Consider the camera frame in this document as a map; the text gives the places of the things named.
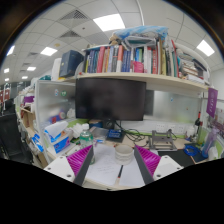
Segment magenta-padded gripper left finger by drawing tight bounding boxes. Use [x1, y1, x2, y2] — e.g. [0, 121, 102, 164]
[43, 144, 96, 187]

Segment blue and white tissue box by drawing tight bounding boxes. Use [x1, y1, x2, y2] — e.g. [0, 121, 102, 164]
[43, 120, 72, 154]

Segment clear plastic container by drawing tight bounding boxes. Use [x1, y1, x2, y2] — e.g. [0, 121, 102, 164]
[91, 126, 109, 143]

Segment blue circuit board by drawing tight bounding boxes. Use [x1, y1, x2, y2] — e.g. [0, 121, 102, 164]
[107, 129, 124, 141]

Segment black office chair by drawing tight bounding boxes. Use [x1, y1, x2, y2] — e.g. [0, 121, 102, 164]
[0, 113, 21, 158]

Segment black computer monitor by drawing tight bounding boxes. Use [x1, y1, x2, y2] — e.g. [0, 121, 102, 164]
[74, 77, 147, 130]

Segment handwritten white paper sheet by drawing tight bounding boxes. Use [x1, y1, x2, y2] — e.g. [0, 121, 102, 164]
[85, 143, 123, 188]

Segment ceiling light panels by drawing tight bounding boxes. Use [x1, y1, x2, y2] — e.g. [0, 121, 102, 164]
[3, 13, 216, 83]

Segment grey metal laptop stand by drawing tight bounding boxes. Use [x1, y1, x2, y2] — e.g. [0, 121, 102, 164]
[148, 129, 178, 152]

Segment black cable bundle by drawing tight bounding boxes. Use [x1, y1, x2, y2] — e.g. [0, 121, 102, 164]
[114, 120, 149, 144]

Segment wooden shelf with books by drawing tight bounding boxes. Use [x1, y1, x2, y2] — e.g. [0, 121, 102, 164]
[51, 25, 212, 98]

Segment white wall socket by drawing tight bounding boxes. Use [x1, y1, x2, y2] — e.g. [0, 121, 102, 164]
[176, 124, 186, 135]
[166, 123, 177, 134]
[155, 123, 166, 134]

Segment white tissue pack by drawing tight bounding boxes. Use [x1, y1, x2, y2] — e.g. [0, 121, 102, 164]
[71, 123, 84, 138]

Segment white ribbed cup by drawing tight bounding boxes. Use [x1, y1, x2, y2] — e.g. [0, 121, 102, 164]
[114, 144, 135, 165]

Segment dark wine bottle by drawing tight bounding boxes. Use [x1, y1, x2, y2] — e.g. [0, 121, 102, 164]
[195, 111, 203, 136]

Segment purple hanging banner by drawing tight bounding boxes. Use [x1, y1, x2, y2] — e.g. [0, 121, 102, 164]
[206, 87, 219, 118]

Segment black pen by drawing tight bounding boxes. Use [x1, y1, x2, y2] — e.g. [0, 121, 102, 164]
[117, 164, 124, 179]

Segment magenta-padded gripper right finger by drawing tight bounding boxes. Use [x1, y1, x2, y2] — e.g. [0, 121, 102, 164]
[133, 144, 185, 186]

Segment purple translucent water bottle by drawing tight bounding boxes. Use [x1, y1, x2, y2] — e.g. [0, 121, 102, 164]
[201, 128, 219, 159]

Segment wooden side shelf unit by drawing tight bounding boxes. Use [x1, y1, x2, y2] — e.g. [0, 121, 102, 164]
[14, 93, 38, 138]

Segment blank white paper sheet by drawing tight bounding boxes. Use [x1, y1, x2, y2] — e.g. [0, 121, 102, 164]
[118, 149, 160, 188]

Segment blue coiled cable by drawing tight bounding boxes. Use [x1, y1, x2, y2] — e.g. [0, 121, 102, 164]
[183, 144, 201, 157]

